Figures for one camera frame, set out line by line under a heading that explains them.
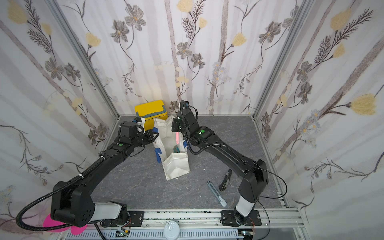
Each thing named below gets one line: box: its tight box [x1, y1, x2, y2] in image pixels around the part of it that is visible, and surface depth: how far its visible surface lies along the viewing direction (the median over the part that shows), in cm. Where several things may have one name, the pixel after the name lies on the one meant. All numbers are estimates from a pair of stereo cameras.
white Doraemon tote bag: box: [152, 115, 191, 181], surface depth 87 cm
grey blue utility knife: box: [206, 180, 228, 208], surface depth 83 cm
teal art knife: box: [173, 145, 180, 153], surface depth 103 cm
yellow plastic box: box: [134, 100, 168, 132], surface depth 106 cm
